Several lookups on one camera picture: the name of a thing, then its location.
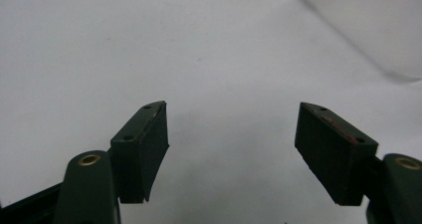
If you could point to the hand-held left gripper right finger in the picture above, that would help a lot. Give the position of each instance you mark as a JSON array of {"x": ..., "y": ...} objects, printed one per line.
[{"x": 335, "y": 157}]

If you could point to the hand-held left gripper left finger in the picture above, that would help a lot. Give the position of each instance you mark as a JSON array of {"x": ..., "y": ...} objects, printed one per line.
[{"x": 139, "y": 157}]

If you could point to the white sheet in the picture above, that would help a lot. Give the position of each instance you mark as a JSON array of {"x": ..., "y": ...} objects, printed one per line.
[{"x": 375, "y": 21}]

